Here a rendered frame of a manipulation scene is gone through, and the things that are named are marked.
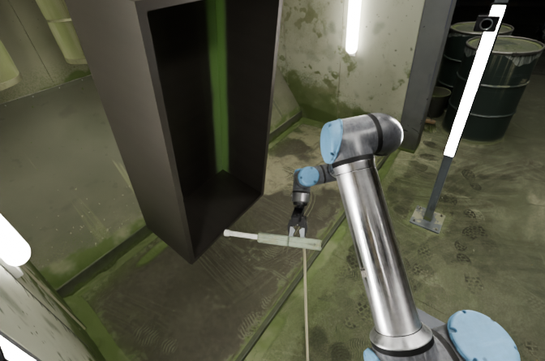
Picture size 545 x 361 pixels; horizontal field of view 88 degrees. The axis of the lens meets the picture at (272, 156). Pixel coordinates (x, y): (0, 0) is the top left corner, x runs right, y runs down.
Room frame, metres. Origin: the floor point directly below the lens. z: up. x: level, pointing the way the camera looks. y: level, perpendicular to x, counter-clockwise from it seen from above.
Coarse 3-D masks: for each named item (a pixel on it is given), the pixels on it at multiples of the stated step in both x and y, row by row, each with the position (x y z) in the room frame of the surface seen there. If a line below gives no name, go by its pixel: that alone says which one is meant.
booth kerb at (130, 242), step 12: (288, 120) 2.83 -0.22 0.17; (276, 132) 2.65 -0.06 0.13; (144, 228) 1.44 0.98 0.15; (132, 240) 1.36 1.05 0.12; (108, 252) 1.24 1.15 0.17; (120, 252) 1.29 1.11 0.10; (96, 264) 1.17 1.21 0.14; (108, 264) 1.21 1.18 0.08; (84, 276) 1.11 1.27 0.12; (96, 276) 1.14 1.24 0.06; (60, 288) 1.02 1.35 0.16; (72, 288) 1.05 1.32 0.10
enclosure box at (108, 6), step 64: (128, 0) 0.74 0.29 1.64; (192, 0) 0.85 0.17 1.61; (256, 0) 1.28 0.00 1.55; (128, 64) 0.80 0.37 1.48; (192, 64) 1.33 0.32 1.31; (256, 64) 1.30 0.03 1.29; (128, 128) 0.91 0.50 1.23; (192, 128) 1.33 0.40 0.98; (256, 128) 1.33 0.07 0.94; (192, 192) 1.34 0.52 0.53; (256, 192) 1.35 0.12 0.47; (192, 256) 0.88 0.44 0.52
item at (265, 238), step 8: (224, 232) 0.96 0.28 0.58; (232, 232) 0.96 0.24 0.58; (240, 232) 0.95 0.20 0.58; (264, 240) 0.89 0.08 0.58; (272, 240) 0.88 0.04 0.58; (280, 240) 0.87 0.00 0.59; (288, 240) 0.87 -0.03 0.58; (296, 240) 0.86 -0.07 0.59; (304, 240) 0.85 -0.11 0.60; (312, 240) 0.84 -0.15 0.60; (320, 240) 0.84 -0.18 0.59; (304, 248) 0.83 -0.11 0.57; (312, 248) 0.82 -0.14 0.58; (320, 248) 0.81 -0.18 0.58
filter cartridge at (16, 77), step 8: (0, 40) 1.60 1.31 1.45; (0, 48) 1.54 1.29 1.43; (0, 56) 1.50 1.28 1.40; (8, 56) 1.57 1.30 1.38; (0, 64) 1.48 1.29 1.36; (8, 64) 1.53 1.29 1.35; (0, 72) 1.46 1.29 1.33; (8, 72) 1.50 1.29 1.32; (16, 72) 1.55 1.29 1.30; (0, 80) 1.45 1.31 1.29; (8, 80) 1.47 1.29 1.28; (16, 80) 1.51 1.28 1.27; (0, 88) 1.42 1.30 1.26
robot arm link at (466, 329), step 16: (448, 320) 0.33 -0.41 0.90; (464, 320) 0.32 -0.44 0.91; (480, 320) 0.31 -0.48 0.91; (448, 336) 0.29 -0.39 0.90; (464, 336) 0.28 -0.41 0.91; (480, 336) 0.28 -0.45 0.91; (496, 336) 0.28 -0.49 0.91; (448, 352) 0.26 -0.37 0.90; (464, 352) 0.25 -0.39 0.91; (480, 352) 0.25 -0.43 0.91; (496, 352) 0.24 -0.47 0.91; (512, 352) 0.24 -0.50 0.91
